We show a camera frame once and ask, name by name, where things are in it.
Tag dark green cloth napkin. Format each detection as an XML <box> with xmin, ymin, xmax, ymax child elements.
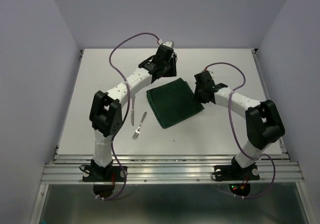
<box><xmin>146</xmin><ymin>78</ymin><xmax>204</xmax><ymax>129</ymax></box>

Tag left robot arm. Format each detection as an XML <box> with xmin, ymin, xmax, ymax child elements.
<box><xmin>89</xmin><ymin>41</ymin><xmax>177</xmax><ymax>181</ymax></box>

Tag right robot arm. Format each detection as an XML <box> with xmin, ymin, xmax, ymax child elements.
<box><xmin>194</xmin><ymin>71</ymin><xmax>285</xmax><ymax>179</ymax></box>

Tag silver table knife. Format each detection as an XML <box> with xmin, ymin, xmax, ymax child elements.
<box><xmin>130</xmin><ymin>95</ymin><xmax>136</xmax><ymax>126</ymax></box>

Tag silver fork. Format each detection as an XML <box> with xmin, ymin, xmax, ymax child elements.
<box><xmin>132</xmin><ymin>111</ymin><xmax>147</xmax><ymax>139</ymax></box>

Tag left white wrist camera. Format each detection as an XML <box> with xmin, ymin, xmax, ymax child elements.
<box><xmin>157</xmin><ymin>39</ymin><xmax>174</xmax><ymax>49</ymax></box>

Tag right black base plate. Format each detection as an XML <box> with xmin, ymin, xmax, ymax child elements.
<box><xmin>211</xmin><ymin>164</ymin><xmax>260</xmax><ymax>181</ymax></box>

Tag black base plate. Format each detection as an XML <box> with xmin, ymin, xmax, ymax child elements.
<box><xmin>211</xmin><ymin>164</ymin><xmax>260</xmax><ymax>181</ymax></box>
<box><xmin>79</xmin><ymin>165</ymin><xmax>127</xmax><ymax>182</ymax></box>

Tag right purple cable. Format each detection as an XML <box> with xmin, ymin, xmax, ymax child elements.
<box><xmin>203</xmin><ymin>62</ymin><xmax>277</xmax><ymax>200</ymax></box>

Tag aluminium frame rail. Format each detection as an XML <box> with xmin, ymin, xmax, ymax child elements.
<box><xmin>31</xmin><ymin>49</ymin><xmax>314</xmax><ymax>223</ymax></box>

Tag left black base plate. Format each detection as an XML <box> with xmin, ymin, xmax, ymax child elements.
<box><xmin>79</xmin><ymin>165</ymin><xmax>127</xmax><ymax>182</ymax></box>

